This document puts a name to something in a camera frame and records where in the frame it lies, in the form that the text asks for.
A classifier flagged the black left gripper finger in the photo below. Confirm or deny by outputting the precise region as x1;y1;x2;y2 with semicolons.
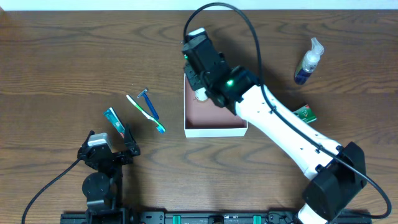
85;130;95;145
124;124;136;149

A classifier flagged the white cream tube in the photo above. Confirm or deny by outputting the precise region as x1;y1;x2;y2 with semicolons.
195;88;208;101

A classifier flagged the clear spray bottle blue liquid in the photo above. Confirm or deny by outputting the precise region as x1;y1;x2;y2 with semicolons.
294;37;325;85

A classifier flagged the green soap bar packet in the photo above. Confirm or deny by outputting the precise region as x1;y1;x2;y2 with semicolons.
294;105;317;123

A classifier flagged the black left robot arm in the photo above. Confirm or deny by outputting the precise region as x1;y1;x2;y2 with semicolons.
77;125;141;212

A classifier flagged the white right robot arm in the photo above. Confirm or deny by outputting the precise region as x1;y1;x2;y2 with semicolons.
182;29;368;223

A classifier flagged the green toothpaste tube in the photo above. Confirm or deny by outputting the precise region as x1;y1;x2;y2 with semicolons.
103;107;125;138

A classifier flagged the green white toothbrush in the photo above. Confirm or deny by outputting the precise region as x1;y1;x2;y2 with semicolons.
126;95;166;134

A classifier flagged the blue disposable razor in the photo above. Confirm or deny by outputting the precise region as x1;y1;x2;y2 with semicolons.
137;88;159;120

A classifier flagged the white cardboard box pink inside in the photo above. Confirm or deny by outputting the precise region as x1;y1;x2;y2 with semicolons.
183;75;248;138

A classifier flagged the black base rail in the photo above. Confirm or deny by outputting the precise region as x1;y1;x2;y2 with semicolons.
60;210;373;224

